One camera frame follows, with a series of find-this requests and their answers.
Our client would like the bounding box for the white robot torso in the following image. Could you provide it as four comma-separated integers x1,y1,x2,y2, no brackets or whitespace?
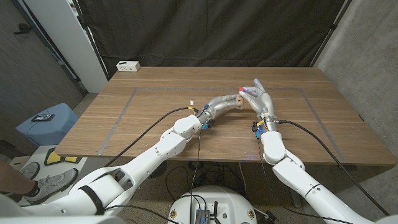
167,185,258,224

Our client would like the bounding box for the white base with yellow mark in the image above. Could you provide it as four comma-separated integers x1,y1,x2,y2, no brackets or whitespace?
18,145,91,187

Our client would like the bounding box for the person's bare leg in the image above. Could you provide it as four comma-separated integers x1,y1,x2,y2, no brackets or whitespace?
0,161,35,195

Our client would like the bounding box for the thin black left wrist cable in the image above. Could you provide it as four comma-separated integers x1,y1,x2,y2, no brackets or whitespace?
188,130,202,224

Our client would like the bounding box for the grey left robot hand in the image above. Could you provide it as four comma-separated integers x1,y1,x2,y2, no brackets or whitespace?
197,95,239,125

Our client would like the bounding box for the white wall panel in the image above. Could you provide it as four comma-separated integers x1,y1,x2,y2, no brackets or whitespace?
23,0,108,93

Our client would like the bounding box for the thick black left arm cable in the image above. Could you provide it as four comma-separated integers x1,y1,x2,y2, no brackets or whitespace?
104,106,198,168

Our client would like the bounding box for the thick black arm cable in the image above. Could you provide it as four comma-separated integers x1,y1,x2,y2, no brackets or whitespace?
104,106,198,168
276,119,391,217

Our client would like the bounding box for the black floor cable bundle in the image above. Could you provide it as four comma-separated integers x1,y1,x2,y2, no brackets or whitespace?
164,161,246,203

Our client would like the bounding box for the black backdrop curtain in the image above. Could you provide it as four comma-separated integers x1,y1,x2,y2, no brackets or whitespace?
73,0,354,78

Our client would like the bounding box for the black door handle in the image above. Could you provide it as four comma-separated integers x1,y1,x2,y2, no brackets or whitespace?
13,22,33,35

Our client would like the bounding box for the black round floor fan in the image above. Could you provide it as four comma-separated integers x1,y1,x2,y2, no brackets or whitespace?
150,160,168,179

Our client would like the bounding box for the grey table leg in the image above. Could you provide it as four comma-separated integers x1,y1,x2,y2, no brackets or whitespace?
290,189,303,208

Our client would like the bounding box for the black backdrop stand pole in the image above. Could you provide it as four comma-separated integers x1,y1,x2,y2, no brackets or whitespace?
310,0,354,68
72,0,110,81

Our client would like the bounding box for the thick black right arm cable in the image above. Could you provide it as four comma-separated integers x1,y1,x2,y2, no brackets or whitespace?
276,119,391,217

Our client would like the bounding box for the white power strip box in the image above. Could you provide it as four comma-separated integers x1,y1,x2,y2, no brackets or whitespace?
116,60,141,73

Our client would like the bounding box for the black phone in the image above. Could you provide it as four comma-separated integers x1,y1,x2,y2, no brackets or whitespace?
31,113,56,123

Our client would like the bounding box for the blue stool with phone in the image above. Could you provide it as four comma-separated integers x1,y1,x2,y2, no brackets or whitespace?
16,103,79,147

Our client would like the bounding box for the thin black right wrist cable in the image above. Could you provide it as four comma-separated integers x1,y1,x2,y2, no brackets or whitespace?
256,136,355,224

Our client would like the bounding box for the small grey finned box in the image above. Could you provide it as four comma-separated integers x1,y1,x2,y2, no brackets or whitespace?
195,208,211,224

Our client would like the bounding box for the grey sneaker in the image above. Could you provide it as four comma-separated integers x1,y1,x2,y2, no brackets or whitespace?
18,161,40,180

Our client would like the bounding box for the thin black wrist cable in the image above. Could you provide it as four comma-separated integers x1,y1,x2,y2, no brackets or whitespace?
188,130,202,224
256,136,355,224

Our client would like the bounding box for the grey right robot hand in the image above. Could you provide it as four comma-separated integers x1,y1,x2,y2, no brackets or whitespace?
238,78,279,133

